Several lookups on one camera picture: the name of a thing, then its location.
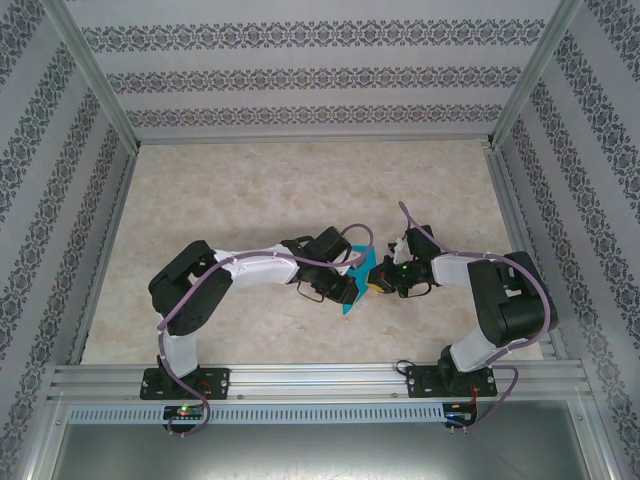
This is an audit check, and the teal square paper sheet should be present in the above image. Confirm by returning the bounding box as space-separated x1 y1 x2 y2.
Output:
340 244 378 317

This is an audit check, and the grey sheet metal panel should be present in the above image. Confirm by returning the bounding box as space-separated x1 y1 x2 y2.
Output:
29 422 617 480

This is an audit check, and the small circuit board green light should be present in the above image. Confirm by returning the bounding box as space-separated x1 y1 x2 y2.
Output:
163 404 207 423

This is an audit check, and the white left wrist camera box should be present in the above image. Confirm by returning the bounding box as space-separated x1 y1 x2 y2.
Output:
343 248 367 275

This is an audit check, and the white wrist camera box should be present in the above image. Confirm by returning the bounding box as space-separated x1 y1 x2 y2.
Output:
343 248 367 275
386 236 409 265

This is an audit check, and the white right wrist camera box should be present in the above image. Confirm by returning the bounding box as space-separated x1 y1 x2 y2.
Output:
386 236 409 265

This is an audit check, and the aluminium mounting rail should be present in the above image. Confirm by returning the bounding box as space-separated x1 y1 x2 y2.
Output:
47 363 587 403

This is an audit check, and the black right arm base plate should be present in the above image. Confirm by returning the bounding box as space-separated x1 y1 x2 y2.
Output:
405 363 499 400

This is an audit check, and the aluminium side rail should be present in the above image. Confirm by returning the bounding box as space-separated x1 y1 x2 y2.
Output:
480 142 572 362
66 148 142 367

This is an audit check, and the slotted grey cable duct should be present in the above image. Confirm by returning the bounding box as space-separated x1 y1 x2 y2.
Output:
67 403 447 425

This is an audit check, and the aluminium rear rail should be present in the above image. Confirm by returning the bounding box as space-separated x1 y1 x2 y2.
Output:
134 132 496 148

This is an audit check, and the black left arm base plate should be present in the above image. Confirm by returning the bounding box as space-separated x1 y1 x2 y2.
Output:
139 367 232 402

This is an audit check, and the aluminium frame post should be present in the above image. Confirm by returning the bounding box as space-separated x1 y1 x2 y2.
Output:
486 0 585 150
41 0 142 152

